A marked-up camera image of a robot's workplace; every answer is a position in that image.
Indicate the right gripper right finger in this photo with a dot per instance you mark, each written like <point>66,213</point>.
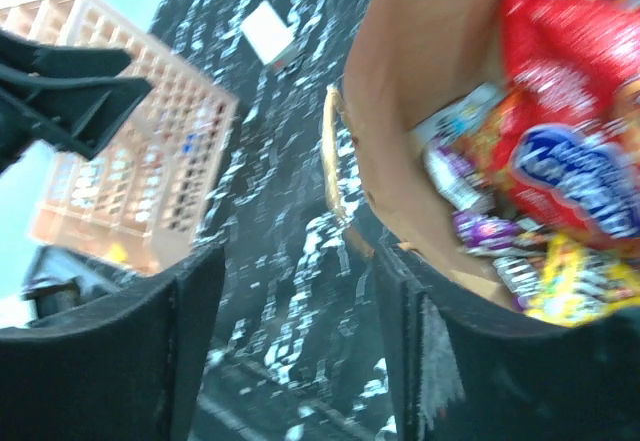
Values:
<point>126,366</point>

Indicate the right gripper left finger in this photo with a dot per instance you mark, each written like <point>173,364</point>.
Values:
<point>74,98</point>

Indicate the red paper bag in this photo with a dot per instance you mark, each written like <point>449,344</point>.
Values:
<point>409,60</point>

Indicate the yellow candy packet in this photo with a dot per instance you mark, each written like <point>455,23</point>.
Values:
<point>579,285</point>

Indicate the large red snack bag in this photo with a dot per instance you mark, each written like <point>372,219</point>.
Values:
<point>569,149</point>

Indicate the peach plastic organizer basket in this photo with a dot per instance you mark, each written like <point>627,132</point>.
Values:
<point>138,204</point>

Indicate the small white box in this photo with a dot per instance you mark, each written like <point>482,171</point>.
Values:
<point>270,38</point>

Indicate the brown candy packet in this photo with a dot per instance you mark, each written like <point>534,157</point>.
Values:
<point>484,235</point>

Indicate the silver snack packet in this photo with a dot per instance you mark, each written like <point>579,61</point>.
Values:
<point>456,178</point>

